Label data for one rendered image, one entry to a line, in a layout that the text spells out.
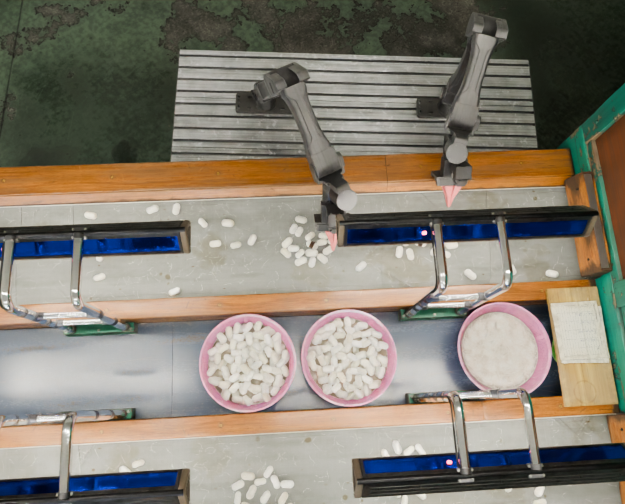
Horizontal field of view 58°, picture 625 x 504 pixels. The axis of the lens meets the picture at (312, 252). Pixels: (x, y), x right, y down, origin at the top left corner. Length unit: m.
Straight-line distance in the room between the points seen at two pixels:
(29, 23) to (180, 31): 0.71
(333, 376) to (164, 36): 1.92
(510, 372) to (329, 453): 0.56
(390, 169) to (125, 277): 0.85
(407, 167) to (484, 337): 0.55
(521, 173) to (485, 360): 0.58
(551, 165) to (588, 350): 0.57
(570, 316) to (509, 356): 0.21
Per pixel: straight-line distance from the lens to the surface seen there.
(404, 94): 2.00
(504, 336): 1.75
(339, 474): 1.63
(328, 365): 1.62
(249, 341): 1.62
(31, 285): 1.81
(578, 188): 1.83
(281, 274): 1.66
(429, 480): 1.29
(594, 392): 1.79
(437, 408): 1.64
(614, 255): 1.77
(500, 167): 1.85
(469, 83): 1.61
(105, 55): 2.97
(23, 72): 3.05
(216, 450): 1.63
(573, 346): 1.77
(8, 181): 1.91
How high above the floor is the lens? 2.36
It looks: 75 degrees down
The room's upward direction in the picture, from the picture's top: 8 degrees clockwise
